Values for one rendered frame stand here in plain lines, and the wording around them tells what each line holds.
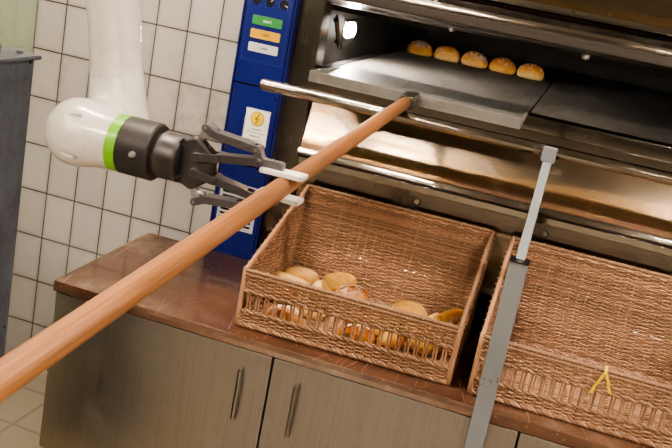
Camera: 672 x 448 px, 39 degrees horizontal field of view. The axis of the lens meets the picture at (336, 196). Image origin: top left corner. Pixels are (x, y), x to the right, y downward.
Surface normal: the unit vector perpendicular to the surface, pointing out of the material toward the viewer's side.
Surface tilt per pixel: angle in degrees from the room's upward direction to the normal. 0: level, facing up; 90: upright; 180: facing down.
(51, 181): 90
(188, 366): 90
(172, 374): 90
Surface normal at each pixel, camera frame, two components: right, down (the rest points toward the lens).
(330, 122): -0.20, -0.14
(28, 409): 0.18, -0.95
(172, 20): -0.28, 0.20
